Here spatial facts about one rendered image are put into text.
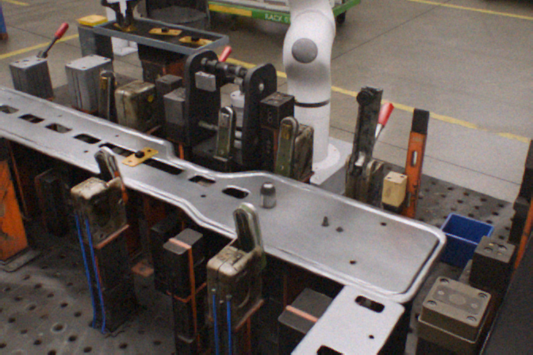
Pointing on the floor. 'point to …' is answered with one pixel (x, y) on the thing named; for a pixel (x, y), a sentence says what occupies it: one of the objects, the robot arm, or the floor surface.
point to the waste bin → (176, 4)
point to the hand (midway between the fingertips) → (124, 18)
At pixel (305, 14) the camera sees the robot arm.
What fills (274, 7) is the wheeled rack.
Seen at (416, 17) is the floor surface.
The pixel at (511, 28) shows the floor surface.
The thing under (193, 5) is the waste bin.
